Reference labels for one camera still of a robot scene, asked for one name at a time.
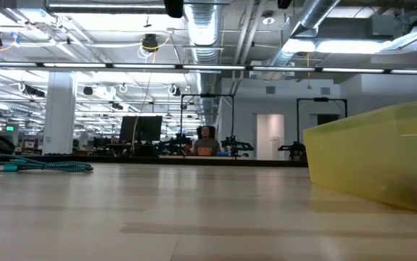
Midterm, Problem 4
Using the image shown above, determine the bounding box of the black aluminium table frame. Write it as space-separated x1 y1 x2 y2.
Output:
0 154 309 169

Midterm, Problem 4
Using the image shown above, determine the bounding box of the neighbouring rig black frame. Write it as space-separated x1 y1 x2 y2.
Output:
180 93 235 157
296 96 348 160

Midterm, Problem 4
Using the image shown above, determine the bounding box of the long linear ceiling light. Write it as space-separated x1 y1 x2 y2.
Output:
0 61 417 75

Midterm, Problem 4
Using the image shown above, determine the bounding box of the silver ventilation duct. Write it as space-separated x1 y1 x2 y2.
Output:
183 0 224 126
262 0 342 79

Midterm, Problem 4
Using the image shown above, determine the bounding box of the dark computer monitor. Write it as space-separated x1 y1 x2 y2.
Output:
119 115 163 143

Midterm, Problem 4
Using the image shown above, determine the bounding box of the teal and black braided cable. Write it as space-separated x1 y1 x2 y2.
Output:
0 153 94 173

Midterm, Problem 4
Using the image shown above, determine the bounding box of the person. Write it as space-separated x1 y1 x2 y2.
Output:
192 125 222 157

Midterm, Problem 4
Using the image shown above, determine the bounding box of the white door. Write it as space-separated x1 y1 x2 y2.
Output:
255 113 286 161

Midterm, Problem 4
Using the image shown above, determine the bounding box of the white square column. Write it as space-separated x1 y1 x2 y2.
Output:
42 71 78 156

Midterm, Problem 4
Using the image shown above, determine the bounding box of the yellow translucent plastic bin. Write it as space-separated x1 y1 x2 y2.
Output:
302 100 417 215

